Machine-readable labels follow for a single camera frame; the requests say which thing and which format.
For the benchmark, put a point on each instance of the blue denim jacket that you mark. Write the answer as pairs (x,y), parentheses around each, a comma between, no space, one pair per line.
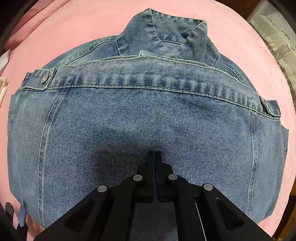
(90,116)

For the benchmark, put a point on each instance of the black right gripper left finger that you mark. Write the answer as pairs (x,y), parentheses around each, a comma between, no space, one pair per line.
(106,213)

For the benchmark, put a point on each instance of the pink bed sheet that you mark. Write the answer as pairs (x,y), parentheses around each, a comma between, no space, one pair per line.
(63,25)

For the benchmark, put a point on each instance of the white printed pillow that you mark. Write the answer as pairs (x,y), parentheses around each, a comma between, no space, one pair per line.
(4,83)

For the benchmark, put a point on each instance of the beige patterned curtain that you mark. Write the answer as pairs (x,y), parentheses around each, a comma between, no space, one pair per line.
(279,44)

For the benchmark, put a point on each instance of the folded pink quilt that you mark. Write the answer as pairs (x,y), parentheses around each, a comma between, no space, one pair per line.
(16,37)

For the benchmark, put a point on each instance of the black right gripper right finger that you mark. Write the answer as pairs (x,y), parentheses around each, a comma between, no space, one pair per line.
(202,212)

